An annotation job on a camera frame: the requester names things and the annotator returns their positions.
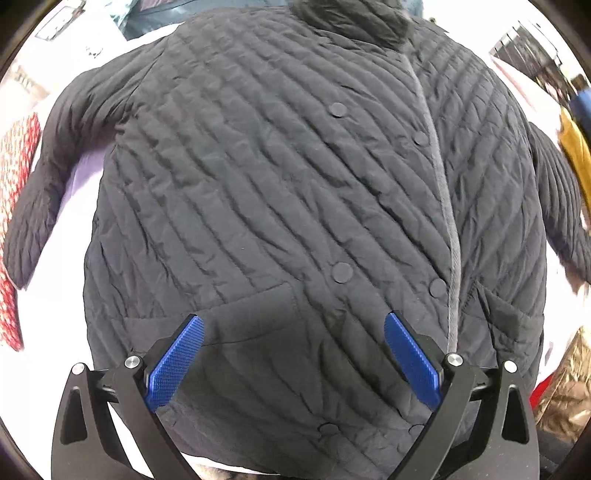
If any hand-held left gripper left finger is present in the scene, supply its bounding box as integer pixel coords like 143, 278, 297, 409
51, 314, 206, 480

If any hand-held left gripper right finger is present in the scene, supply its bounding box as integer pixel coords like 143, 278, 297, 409
385, 312, 541, 480

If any black quilted jacket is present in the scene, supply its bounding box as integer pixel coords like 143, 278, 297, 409
2, 0, 591, 467

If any gold shiny cloth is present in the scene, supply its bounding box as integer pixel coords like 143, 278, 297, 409
536, 325, 591, 444

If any red white patterned cloth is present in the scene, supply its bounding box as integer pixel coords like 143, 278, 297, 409
0, 113, 42, 352

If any yellow garment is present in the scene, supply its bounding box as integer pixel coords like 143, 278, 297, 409
556, 106, 591, 208

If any teal garment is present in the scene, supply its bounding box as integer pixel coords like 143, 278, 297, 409
104, 0, 183, 40

